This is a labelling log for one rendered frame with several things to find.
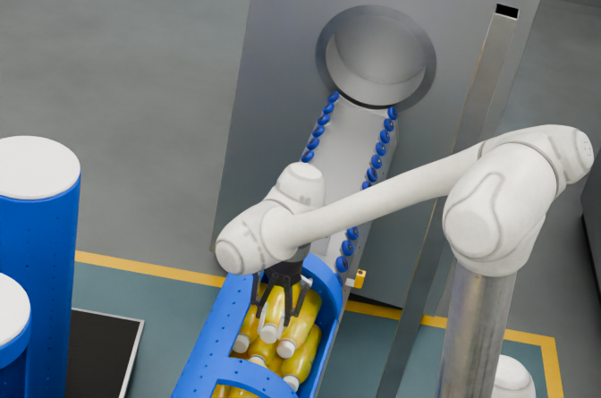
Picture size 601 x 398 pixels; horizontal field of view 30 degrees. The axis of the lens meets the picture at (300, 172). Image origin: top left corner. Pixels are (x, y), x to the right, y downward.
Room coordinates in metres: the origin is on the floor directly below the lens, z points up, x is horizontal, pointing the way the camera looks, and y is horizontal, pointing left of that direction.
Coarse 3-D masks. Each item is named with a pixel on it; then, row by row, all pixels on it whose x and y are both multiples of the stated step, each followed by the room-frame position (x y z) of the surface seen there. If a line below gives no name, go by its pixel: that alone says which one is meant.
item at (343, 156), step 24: (336, 120) 3.11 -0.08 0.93; (360, 120) 3.14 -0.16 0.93; (336, 144) 2.97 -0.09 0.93; (360, 144) 3.00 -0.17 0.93; (336, 168) 2.84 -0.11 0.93; (360, 168) 2.86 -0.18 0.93; (384, 168) 2.96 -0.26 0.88; (336, 192) 2.71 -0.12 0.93; (336, 240) 2.49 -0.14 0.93; (360, 240) 2.57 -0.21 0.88
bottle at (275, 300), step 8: (280, 288) 1.95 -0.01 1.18; (296, 288) 1.97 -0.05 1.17; (272, 296) 1.92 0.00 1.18; (280, 296) 1.92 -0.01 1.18; (296, 296) 1.95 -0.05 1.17; (272, 304) 1.89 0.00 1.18; (280, 304) 1.89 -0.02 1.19; (272, 312) 1.86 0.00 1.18; (280, 312) 1.86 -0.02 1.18; (272, 320) 1.84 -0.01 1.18
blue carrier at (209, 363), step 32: (224, 288) 1.93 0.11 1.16; (320, 288) 2.03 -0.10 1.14; (224, 320) 1.78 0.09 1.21; (320, 320) 2.03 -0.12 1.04; (192, 352) 1.72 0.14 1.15; (224, 352) 1.67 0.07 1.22; (320, 352) 1.91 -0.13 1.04; (192, 384) 1.58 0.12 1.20; (224, 384) 1.59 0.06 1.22; (256, 384) 1.59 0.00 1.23
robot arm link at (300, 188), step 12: (288, 168) 1.82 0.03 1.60; (300, 168) 1.82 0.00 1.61; (312, 168) 1.84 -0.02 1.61; (288, 180) 1.80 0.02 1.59; (300, 180) 1.79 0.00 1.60; (312, 180) 1.80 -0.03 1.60; (324, 180) 1.83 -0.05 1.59; (276, 192) 1.79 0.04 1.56; (288, 192) 1.78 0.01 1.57; (300, 192) 1.78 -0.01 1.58; (312, 192) 1.79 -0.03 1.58; (324, 192) 1.82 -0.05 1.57; (288, 204) 1.76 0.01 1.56; (300, 204) 1.77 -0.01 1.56; (312, 204) 1.78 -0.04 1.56
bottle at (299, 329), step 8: (312, 296) 2.00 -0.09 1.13; (304, 304) 1.97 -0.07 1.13; (312, 304) 1.98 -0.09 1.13; (320, 304) 2.00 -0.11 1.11; (304, 312) 1.94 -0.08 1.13; (312, 312) 1.96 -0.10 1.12; (296, 320) 1.91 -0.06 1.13; (304, 320) 1.92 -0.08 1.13; (312, 320) 1.94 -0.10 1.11; (288, 328) 1.88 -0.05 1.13; (296, 328) 1.88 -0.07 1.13; (304, 328) 1.90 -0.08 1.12; (288, 336) 1.86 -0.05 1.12; (296, 336) 1.87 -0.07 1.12; (304, 336) 1.88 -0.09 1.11; (296, 344) 1.86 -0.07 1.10
